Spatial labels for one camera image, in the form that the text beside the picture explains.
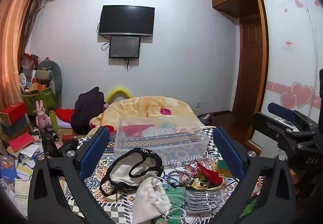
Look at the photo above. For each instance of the red cylinder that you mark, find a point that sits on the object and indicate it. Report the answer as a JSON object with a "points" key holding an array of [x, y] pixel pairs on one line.
{"points": [[68, 137]]}

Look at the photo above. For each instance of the grey glitter cloth in bag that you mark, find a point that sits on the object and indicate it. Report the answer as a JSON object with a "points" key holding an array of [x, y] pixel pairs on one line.
{"points": [[204, 200]]}

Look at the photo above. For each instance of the clear plastic storage box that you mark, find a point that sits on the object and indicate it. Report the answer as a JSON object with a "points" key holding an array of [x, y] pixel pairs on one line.
{"points": [[161, 137]]}

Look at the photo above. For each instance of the red gift box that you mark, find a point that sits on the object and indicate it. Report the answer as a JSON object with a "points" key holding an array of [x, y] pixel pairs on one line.
{"points": [[14, 113]]}

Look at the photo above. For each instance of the brown wooden door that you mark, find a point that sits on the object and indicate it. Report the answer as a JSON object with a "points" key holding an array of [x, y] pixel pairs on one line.
{"points": [[248, 67]]}

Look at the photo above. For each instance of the grey plush toy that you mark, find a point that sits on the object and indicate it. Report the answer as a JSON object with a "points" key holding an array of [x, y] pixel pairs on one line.
{"points": [[50, 75]]}

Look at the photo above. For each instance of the green knitted cloth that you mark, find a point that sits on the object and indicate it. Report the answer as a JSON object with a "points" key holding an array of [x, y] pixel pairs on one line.
{"points": [[176, 201]]}

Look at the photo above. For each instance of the red fabric hair accessory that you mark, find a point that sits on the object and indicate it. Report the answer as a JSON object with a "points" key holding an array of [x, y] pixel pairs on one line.
{"points": [[210, 174]]}

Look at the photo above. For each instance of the white bag black trim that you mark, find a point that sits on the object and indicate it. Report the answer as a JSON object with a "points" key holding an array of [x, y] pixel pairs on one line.
{"points": [[130, 171]]}

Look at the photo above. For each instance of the green and yellow sponge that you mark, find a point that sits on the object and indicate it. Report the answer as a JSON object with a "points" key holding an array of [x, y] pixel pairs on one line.
{"points": [[223, 164]]}

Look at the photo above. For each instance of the yellow fleece blanket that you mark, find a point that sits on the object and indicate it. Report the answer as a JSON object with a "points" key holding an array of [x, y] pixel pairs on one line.
{"points": [[149, 108]]}

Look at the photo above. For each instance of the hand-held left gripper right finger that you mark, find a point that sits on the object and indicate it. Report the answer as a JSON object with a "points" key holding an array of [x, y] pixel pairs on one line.
{"points": [[228, 152]]}

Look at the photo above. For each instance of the red book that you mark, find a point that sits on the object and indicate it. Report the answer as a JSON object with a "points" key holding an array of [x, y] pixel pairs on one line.
{"points": [[21, 142]]}

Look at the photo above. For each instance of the pink rabbit plush toy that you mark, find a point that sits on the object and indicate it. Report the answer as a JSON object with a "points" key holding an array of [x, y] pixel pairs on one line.
{"points": [[41, 115]]}

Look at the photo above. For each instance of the pile of papers and booklets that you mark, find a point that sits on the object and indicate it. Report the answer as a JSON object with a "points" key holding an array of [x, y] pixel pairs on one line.
{"points": [[22, 163]]}

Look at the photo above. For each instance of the orange curtain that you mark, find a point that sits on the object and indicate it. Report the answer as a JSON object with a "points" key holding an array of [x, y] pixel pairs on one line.
{"points": [[17, 37]]}

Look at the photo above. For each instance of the green cardboard box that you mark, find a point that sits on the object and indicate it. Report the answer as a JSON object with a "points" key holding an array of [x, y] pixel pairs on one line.
{"points": [[44, 100]]}

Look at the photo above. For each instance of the red cloth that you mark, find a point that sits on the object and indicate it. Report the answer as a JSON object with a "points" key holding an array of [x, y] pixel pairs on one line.
{"points": [[64, 114]]}

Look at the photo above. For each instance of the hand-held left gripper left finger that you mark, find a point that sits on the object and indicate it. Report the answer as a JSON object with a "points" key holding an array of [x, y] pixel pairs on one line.
{"points": [[93, 153]]}

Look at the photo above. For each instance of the black tripod device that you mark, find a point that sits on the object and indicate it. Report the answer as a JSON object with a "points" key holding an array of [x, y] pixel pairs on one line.
{"points": [[51, 142]]}

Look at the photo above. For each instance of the wooden wardrobe with sliding door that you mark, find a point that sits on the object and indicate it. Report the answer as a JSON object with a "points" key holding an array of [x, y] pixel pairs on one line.
{"points": [[285, 37]]}

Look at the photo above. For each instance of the green bottle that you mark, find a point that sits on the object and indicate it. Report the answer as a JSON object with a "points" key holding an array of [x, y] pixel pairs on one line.
{"points": [[54, 120]]}

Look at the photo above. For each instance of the black wall television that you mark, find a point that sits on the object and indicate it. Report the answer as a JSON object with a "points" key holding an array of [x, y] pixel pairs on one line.
{"points": [[127, 20]]}

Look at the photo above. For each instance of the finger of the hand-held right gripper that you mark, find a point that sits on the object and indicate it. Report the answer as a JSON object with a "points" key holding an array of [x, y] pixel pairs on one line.
{"points": [[280, 110], [263, 125]]}

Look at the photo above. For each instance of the dark purple backpack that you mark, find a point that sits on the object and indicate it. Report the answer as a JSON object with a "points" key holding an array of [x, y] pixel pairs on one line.
{"points": [[88, 110]]}

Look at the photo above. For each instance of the small black wall monitor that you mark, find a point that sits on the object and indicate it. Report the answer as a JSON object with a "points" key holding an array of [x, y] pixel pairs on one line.
{"points": [[125, 47]]}

